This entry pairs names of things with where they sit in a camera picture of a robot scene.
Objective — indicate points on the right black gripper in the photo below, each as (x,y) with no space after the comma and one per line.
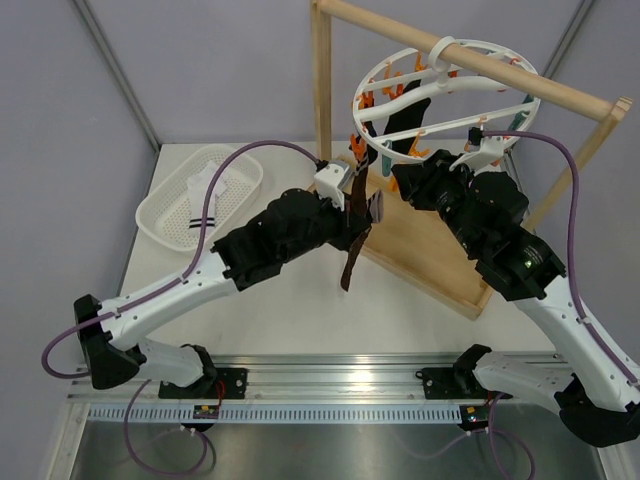
(411,177)

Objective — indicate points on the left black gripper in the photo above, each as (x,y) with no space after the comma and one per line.
(350,227)

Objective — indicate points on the brown sock with stripes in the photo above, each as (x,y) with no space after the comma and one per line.
(358,192)

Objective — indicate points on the dark brown small sock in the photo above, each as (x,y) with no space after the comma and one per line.
(355,250)

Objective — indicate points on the black sock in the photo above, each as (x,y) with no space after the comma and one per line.
(412,93)
(408,118)

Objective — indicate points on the white round clip hanger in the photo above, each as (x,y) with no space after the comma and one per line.
(461,99)

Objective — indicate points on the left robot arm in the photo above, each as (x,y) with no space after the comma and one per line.
(114,333)

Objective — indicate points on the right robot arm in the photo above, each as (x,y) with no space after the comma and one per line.
(597,399)

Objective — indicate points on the white sock in basket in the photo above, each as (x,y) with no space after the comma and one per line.
(197,187)

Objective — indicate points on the white perforated plastic basket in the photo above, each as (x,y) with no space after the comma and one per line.
(166,214)

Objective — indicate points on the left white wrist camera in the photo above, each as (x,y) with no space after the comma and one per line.
(330,180)

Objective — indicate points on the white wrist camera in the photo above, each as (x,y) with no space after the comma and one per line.
(330,180)
(482,149)

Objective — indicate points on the wooden hanger rack frame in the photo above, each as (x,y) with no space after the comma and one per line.
(416,247)

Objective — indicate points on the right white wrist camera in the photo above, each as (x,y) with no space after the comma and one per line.
(482,149)

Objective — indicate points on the aluminium mounting rail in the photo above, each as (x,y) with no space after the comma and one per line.
(311,379)

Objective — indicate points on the white slotted cable duct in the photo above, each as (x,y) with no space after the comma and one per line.
(279,414)

